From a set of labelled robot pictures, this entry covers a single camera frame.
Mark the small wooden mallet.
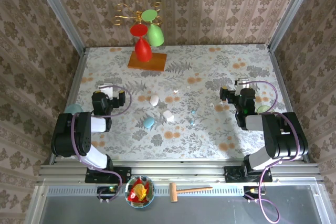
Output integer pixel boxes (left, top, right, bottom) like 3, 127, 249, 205
169, 182, 213, 203

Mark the green plastic wine glass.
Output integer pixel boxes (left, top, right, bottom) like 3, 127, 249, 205
141, 9, 165, 47

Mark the red plastic wine glass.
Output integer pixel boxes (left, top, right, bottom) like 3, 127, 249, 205
130, 23, 153, 63

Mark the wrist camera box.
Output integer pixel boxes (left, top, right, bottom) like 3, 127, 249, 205
97, 84, 114, 100
235, 78, 250, 90

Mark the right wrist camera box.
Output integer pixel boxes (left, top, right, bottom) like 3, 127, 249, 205
235, 78, 250, 90

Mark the blue translucent plastic cup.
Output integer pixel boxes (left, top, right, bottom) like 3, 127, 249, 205
64, 104, 83, 116

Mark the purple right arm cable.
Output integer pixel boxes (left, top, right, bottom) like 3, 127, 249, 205
243, 81, 300, 222

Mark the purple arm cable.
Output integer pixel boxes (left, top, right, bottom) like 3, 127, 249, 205
243, 81, 300, 222
71, 84, 133, 204

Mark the red crumpled wrapper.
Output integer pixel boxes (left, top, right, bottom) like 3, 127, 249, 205
128, 178, 153, 204

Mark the aluminium profile frame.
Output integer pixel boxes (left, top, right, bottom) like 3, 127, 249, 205
25, 0, 333, 224

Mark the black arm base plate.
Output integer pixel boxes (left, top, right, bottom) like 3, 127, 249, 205
224, 166, 273, 183
85, 167, 132, 184

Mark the clear glass bowl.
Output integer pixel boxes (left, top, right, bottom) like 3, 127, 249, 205
124, 176, 155, 210

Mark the yellow crumpled wrapper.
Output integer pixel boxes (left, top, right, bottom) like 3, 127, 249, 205
132, 184, 148, 199

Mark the grey slotted cable duct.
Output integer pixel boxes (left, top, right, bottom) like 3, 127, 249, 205
47, 186, 245, 196

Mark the black connector board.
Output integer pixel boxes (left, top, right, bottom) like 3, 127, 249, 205
243, 186, 263, 196
97, 186, 119, 195

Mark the green translucent plastic cup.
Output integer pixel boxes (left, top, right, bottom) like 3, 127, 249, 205
256, 105, 275, 116

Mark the white pill-shaped earbud case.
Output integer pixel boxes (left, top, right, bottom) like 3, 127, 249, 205
162, 110, 175, 123

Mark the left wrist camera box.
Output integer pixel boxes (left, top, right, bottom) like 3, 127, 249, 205
97, 84, 114, 100

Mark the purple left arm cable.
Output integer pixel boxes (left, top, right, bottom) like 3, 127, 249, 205
71, 84, 133, 204

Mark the gold wire stand wooden base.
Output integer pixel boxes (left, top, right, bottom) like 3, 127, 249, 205
113, 0, 168, 72

